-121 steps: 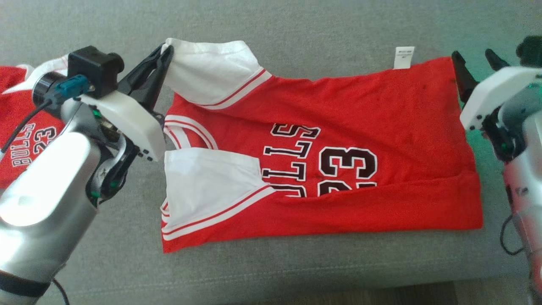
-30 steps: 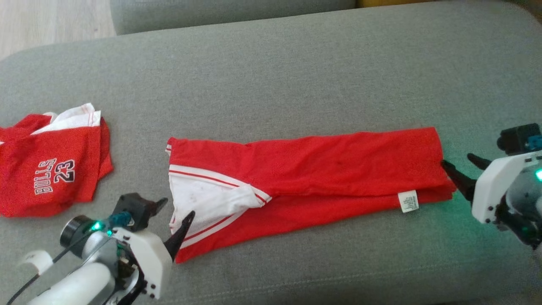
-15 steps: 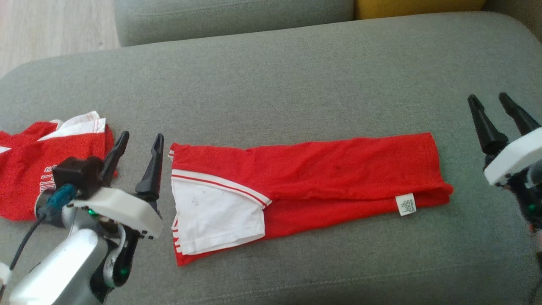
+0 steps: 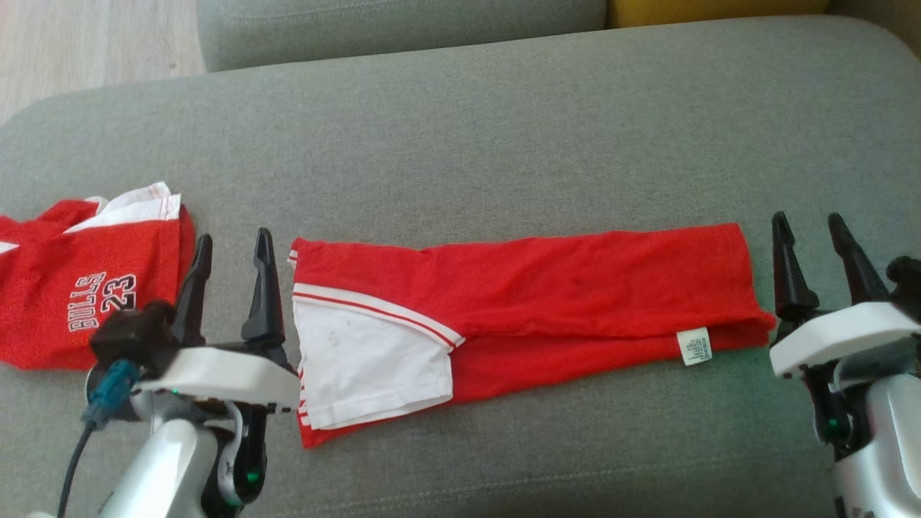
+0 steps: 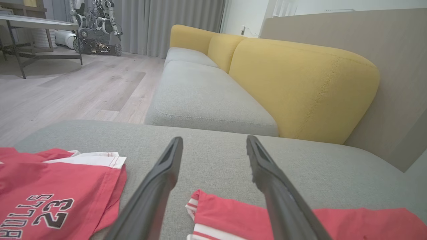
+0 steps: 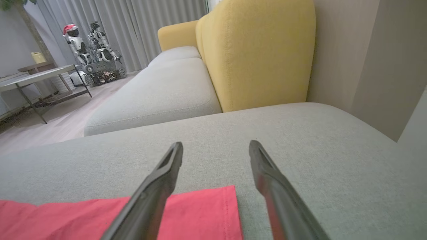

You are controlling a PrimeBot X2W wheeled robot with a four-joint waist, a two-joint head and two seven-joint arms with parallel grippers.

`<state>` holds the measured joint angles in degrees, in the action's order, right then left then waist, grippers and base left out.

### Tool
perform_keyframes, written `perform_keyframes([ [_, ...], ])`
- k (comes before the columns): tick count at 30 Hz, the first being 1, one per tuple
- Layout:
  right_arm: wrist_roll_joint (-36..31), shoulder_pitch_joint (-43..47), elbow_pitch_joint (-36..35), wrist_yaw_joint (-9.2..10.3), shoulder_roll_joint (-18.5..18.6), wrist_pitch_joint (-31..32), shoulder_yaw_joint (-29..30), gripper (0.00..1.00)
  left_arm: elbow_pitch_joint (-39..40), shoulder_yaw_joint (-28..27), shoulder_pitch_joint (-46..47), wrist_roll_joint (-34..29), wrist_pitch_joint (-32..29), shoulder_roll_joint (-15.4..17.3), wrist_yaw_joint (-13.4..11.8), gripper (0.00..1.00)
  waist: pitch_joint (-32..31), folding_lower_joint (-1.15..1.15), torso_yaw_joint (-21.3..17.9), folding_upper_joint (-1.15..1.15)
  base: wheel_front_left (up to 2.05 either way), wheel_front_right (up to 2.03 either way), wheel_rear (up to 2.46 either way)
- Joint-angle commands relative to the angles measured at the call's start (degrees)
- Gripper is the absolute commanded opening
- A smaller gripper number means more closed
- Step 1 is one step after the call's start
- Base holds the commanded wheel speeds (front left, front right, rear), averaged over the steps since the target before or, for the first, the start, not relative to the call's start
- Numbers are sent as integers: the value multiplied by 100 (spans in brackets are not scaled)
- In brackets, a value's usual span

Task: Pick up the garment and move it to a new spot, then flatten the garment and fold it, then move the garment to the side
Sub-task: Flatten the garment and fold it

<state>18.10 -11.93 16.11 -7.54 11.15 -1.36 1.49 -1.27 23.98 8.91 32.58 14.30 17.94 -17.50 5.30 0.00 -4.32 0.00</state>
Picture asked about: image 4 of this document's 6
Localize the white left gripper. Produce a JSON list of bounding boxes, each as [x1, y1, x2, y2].
[[132, 228, 303, 415]]

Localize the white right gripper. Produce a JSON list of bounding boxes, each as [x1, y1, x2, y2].
[[768, 211, 921, 380]]

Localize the grey sofa seat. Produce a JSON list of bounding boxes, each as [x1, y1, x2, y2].
[[0, 14, 921, 518]]

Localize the black cable with teal connector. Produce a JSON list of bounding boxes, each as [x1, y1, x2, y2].
[[56, 358, 142, 518]]

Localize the red Bulls 23 shorts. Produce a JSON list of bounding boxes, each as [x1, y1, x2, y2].
[[0, 181, 196, 371]]

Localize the red jersey with white sleeves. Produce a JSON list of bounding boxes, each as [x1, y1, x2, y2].
[[287, 223, 777, 450]]

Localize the yellow cushion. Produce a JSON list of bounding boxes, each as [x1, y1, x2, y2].
[[607, 0, 832, 29]]

